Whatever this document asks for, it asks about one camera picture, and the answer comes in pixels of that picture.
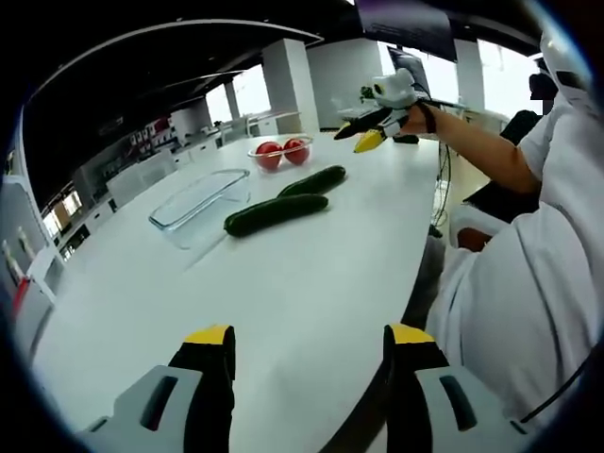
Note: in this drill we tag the white chair armrest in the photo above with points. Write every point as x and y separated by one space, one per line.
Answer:
460 217

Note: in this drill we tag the rectangular glass storage container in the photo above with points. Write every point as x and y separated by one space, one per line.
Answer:
198 207

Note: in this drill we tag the black computer monitor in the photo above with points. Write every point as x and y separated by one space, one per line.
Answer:
408 66

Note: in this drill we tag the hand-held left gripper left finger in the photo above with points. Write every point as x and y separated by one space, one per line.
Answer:
207 377

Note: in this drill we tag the dark green cucumber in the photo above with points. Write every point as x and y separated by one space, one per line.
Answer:
313 181
276 214

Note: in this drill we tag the person's right hand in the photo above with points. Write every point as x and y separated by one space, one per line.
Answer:
417 122

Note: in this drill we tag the red and white background shelf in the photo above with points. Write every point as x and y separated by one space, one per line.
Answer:
151 132

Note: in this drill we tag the white worn device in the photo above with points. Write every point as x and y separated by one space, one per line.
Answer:
552 52

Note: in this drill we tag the white display shelf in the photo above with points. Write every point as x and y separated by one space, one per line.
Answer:
19 236

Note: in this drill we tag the person's leg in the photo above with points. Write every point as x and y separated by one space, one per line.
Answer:
472 238

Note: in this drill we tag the green potted plant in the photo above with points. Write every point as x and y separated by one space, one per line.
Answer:
363 92

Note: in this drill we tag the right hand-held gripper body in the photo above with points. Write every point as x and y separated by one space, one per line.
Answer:
398 89

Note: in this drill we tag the red tomato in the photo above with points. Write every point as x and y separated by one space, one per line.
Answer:
297 150
270 153

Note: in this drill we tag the round glass bowl storage container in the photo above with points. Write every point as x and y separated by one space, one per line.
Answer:
282 166

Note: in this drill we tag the white table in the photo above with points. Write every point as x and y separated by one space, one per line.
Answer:
283 307

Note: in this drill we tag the dark hanging screen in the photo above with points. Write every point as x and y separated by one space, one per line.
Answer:
406 23

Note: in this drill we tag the white mesh chair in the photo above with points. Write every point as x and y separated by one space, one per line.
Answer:
139 174

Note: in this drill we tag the row of white cabinets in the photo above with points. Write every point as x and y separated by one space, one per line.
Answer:
198 146

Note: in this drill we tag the white drink bottle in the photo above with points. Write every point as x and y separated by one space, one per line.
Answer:
23 240

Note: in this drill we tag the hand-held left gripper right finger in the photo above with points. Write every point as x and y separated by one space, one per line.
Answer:
410 373

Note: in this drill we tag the person in white shirt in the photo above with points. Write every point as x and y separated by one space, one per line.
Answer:
519 307

